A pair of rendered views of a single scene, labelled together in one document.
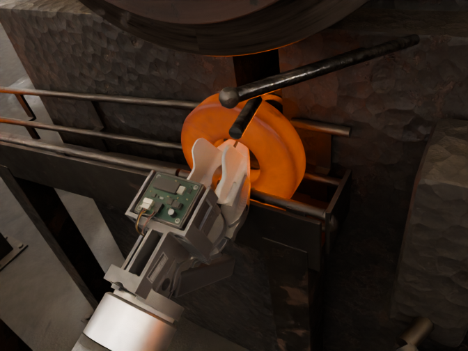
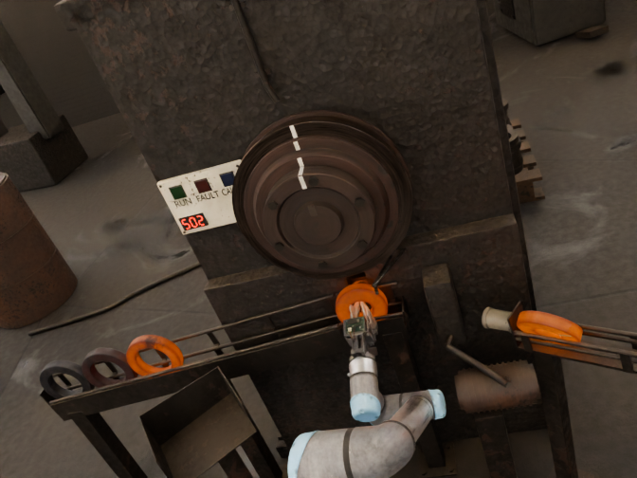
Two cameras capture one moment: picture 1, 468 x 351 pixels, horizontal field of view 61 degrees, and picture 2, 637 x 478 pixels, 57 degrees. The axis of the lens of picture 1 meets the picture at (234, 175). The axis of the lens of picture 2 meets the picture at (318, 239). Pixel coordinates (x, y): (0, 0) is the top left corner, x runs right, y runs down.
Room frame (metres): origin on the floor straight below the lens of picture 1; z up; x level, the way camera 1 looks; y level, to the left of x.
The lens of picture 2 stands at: (-0.91, 0.52, 1.82)
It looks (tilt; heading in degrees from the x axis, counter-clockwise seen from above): 30 degrees down; 340
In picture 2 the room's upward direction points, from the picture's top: 21 degrees counter-clockwise
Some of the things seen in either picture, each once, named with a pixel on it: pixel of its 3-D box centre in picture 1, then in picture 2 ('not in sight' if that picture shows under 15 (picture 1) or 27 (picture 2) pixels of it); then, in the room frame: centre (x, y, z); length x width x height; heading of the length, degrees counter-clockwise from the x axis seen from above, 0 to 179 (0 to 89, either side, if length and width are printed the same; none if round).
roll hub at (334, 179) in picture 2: not in sight; (318, 220); (0.29, 0.05, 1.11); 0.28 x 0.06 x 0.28; 53
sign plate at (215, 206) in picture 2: not in sight; (210, 198); (0.66, 0.20, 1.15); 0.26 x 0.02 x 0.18; 53
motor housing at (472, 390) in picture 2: not in sight; (506, 432); (0.07, -0.19, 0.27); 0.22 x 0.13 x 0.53; 53
